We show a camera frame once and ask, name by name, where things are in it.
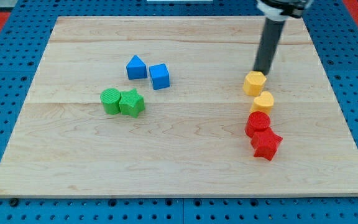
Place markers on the yellow hexagon block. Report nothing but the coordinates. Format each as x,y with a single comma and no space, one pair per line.
254,83

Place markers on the robot arm end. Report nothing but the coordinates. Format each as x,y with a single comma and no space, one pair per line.
280,10

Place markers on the blue cube block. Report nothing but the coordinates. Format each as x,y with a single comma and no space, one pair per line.
160,77

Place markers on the green star block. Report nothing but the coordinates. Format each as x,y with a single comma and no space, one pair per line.
131,103

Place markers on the wooden board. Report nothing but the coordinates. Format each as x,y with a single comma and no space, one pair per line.
189,142

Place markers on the blue triangular block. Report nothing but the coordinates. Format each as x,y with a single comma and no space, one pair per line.
136,68

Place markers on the green cylinder block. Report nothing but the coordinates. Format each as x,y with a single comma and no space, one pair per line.
110,99

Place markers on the red cylinder block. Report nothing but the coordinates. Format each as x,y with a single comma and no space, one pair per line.
257,121

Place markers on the yellow heart block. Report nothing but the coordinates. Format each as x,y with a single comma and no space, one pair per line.
263,103

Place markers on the red star block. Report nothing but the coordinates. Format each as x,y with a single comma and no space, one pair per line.
265,143

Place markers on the grey pusher rod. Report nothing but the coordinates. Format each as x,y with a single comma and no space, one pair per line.
269,39

